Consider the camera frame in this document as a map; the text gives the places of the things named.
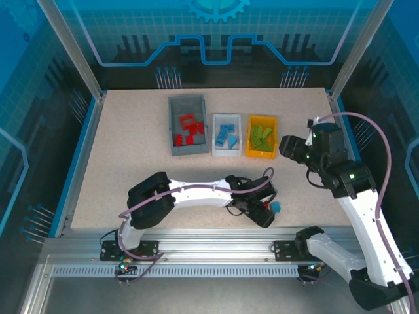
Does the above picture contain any large blue lego brick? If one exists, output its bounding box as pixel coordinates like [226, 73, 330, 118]
[215, 128, 230, 146]

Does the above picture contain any yellow plastic bin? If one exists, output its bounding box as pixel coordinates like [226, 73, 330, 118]
[245, 114, 279, 160]

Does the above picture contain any white plastic bin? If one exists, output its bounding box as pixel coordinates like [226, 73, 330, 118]
[211, 113, 242, 158]

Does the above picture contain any blue printed side panel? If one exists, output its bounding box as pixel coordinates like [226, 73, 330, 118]
[337, 0, 419, 262]
[0, 0, 99, 243]

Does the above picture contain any grey plastic bin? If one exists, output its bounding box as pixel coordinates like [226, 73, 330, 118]
[167, 94, 210, 157]

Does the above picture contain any blue printed backdrop panel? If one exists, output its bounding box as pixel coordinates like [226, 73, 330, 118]
[48, 0, 377, 91]

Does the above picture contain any status light connector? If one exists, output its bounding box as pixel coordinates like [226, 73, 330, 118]
[116, 260, 138, 275]

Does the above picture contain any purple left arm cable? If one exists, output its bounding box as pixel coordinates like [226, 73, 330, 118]
[118, 167, 275, 262]

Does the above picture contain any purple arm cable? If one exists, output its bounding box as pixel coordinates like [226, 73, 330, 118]
[118, 167, 275, 262]
[314, 111, 414, 310]

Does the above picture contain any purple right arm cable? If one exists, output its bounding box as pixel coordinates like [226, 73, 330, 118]
[314, 111, 414, 310]

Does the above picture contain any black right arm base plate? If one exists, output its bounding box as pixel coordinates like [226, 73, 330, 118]
[273, 239, 297, 262]

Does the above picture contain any aluminium frame rail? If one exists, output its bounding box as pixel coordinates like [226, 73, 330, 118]
[42, 228, 407, 262]

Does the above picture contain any aluminium corner post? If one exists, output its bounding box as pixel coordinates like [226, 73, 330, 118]
[35, 0, 107, 101]
[329, 0, 395, 101]

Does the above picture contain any slotted cable duct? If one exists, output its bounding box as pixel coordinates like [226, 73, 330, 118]
[51, 264, 301, 279]

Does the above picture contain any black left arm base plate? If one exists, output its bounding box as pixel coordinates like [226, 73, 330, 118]
[100, 240, 161, 262]

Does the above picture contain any aluminium frame bar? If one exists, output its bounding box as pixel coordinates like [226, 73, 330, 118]
[18, 238, 53, 314]

